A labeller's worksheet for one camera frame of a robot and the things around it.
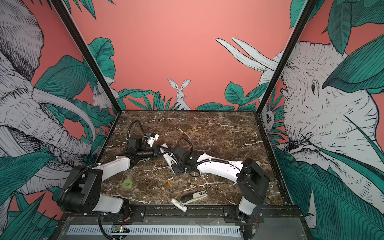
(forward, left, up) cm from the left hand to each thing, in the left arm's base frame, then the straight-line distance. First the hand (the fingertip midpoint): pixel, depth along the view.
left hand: (169, 149), depth 83 cm
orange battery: (-14, 0, -13) cm, 20 cm away
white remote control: (-1, +3, 0) cm, 3 cm away
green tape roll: (-14, +24, -14) cm, 31 cm away
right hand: (-9, -3, -4) cm, 10 cm away
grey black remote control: (-24, -11, -8) cm, 28 cm away
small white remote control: (-26, -6, -12) cm, 29 cm away
